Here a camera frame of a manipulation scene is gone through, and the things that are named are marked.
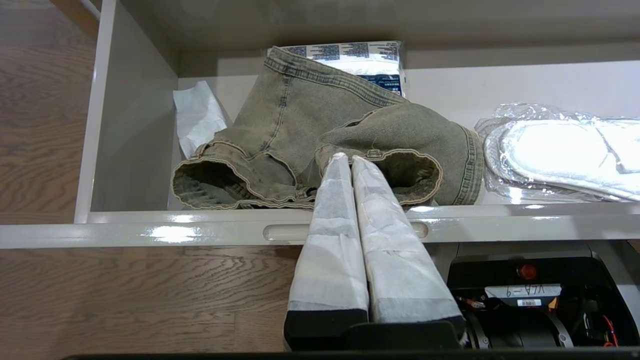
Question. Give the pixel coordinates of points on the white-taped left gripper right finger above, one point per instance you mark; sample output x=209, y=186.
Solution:
x=400, y=260

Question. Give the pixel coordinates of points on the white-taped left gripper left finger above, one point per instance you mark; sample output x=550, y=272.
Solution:
x=330, y=250

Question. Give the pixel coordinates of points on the glossy white drawer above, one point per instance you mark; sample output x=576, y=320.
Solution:
x=150, y=232

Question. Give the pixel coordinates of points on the silver and black robot base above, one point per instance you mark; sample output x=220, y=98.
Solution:
x=550, y=267

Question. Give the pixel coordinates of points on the white handwritten label sticker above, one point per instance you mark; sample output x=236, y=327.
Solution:
x=522, y=291

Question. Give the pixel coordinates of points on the red emergency stop button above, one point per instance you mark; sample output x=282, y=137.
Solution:
x=526, y=271

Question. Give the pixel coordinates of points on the faded denim shorts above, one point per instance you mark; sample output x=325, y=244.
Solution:
x=300, y=110

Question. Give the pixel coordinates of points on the white crumpled cloth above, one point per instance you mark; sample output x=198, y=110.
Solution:
x=197, y=115

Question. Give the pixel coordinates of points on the white slipper in clear wrap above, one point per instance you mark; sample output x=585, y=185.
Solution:
x=560, y=150

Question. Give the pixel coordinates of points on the blue and white tissue pack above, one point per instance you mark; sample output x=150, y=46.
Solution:
x=360, y=55

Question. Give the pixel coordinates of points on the glossy white cabinet body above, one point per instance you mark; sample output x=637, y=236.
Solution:
x=450, y=20

